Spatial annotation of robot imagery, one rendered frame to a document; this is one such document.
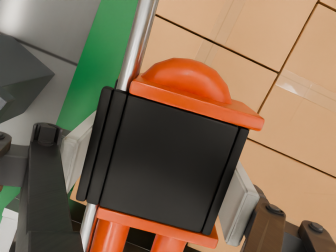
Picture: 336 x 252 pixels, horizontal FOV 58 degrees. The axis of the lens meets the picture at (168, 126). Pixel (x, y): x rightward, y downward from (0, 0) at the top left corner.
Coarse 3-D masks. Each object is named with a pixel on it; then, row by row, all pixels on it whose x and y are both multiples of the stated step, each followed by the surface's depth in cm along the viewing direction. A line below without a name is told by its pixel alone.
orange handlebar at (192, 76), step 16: (160, 64) 17; (176, 64) 17; (192, 64) 17; (160, 80) 17; (176, 80) 17; (192, 80) 17; (208, 80) 17; (208, 96) 17; (224, 96) 17; (112, 224) 19; (96, 240) 20; (112, 240) 20; (160, 240) 20; (176, 240) 20
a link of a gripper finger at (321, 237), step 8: (304, 224) 13; (312, 224) 13; (304, 232) 13; (312, 232) 13; (320, 232) 13; (328, 232) 13; (304, 240) 13; (312, 240) 12; (320, 240) 12; (328, 240) 13; (312, 248) 12; (320, 248) 12; (328, 248) 12
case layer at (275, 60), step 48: (192, 0) 78; (240, 0) 78; (288, 0) 78; (192, 48) 81; (240, 48) 81; (288, 48) 81; (240, 96) 84; (288, 96) 84; (288, 144) 88; (288, 192) 92
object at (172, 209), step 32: (128, 96) 16; (160, 96) 16; (192, 96) 16; (128, 128) 16; (160, 128) 16; (192, 128) 16; (224, 128) 16; (256, 128) 16; (128, 160) 17; (160, 160) 17; (192, 160) 17; (224, 160) 17; (128, 192) 17; (160, 192) 17; (192, 192) 17; (224, 192) 17; (128, 224) 18; (160, 224) 18; (192, 224) 18
